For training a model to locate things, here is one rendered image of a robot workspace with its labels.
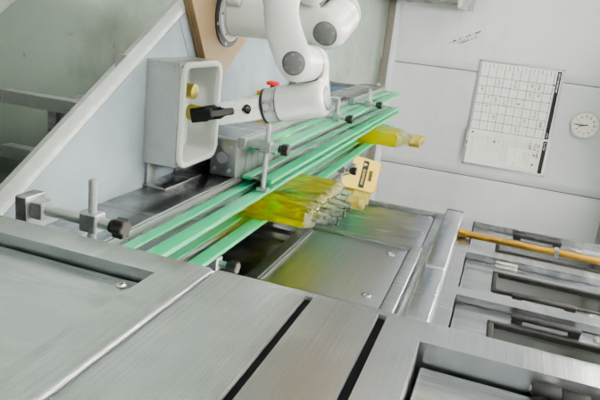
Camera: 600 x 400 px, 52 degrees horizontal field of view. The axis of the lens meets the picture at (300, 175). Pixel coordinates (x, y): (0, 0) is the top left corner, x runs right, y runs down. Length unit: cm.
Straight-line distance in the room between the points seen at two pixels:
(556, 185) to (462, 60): 175
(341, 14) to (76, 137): 66
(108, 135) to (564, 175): 657
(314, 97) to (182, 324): 82
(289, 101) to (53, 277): 78
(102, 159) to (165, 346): 83
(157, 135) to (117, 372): 95
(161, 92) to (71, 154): 25
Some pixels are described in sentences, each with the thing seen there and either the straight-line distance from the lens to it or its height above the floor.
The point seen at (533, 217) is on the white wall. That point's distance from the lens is 756.
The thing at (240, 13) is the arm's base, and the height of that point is 83.
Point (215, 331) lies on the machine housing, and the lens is 47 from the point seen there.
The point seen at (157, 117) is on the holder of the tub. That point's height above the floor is 78.
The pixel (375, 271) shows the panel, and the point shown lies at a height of 124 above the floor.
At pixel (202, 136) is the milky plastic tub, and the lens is 146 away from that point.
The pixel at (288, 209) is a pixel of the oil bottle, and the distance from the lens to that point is 145.
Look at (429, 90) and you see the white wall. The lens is 737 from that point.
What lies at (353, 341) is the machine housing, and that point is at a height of 139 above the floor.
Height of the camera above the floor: 146
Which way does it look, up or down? 17 degrees down
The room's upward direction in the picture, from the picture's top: 101 degrees clockwise
